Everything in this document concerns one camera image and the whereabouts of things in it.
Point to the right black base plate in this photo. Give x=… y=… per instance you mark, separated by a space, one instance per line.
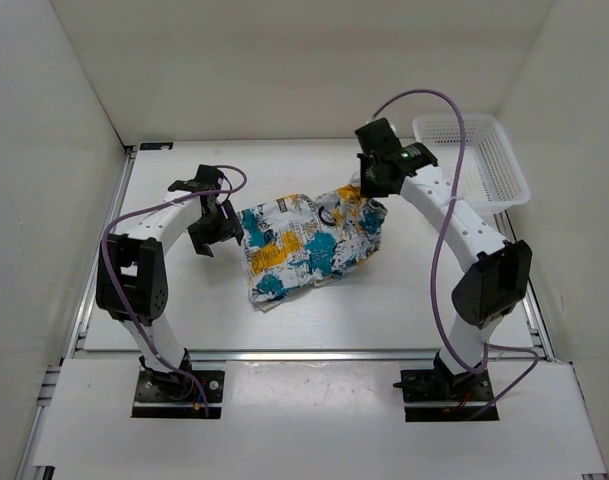
x=428 y=399

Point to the white plastic basket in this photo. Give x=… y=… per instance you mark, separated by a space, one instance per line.
x=491 y=179

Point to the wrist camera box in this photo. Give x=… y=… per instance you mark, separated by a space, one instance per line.
x=207 y=178
x=378 y=137

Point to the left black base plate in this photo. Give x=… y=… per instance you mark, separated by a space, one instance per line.
x=152 y=401

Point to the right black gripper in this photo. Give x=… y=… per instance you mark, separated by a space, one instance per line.
x=366 y=190

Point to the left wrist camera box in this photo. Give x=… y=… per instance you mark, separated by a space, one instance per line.
x=207 y=178

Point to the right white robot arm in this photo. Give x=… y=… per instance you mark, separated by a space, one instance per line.
x=495 y=270

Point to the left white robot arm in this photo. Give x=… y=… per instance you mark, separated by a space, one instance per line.
x=132 y=281

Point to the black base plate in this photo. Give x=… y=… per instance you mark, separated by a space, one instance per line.
x=428 y=399
x=152 y=401

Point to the aluminium front rail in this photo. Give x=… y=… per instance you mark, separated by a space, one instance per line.
x=403 y=355

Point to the patterned teal yellow shorts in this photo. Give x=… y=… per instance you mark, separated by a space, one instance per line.
x=298 y=242

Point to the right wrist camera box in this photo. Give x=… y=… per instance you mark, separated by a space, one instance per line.
x=378 y=137

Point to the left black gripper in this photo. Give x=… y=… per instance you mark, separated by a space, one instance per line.
x=229 y=228

